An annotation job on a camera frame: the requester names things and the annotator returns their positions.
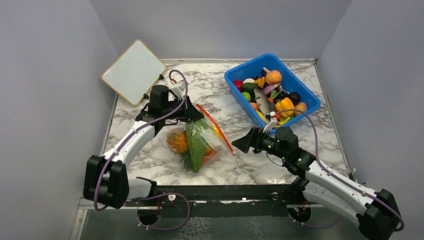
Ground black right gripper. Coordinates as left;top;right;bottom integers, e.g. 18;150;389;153
232;126;288;160

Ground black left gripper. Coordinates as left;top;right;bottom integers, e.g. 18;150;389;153
162;95;204;122

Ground clear zip top bag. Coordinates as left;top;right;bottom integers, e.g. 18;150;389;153
166;104;236;173

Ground yellow fake squash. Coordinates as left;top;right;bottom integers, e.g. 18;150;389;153
211;126;222;140

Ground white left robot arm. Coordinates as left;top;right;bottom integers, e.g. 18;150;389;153
82;85;204;209

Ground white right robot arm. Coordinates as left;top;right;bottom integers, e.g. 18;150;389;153
231;127;405;240

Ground green fake leafy vegetable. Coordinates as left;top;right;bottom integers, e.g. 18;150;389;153
185;119;211;173

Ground orange fake pineapple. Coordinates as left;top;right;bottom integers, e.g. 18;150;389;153
166;131;189;154

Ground grey fake fish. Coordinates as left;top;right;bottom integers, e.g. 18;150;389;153
253;88;274;115

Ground yellow fake banana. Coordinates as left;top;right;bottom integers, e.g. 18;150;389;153
273;115;293;129

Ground red fake pepper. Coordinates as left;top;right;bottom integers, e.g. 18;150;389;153
201;148;219;167

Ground green fake lime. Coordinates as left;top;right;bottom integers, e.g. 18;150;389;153
241;91;252;103

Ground yellow fake bell pepper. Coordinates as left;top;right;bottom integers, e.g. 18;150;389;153
274;97;295;118

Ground black fake grapes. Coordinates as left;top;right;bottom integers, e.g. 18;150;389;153
273;91;289;102

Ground purple fake onion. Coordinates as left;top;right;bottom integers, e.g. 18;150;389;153
262;83;281;96

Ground red fake apple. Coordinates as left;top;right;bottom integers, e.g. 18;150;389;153
232;79;243;93

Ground fake peach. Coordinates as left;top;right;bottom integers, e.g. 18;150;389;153
293;102;308;117
265;70;283;85

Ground white fake garlic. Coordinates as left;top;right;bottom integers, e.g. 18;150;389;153
243;78;256;84

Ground dark fake plum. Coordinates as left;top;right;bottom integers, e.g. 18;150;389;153
287;92;301;106

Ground blue plastic bin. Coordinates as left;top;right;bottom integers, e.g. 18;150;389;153
224;53;321;134

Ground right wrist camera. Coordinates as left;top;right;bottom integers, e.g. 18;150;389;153
263;111;279;133

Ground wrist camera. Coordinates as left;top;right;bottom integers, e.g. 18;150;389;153
169;78;186;100
263;111;279;133

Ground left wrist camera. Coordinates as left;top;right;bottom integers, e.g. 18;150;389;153
169;78;186;100

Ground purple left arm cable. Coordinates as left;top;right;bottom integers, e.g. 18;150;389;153
93;69;190;232

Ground black mounting rail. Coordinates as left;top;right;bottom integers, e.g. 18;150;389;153
124;184;313;218

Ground white board wooden frame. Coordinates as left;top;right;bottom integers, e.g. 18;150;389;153
100;39;167;106

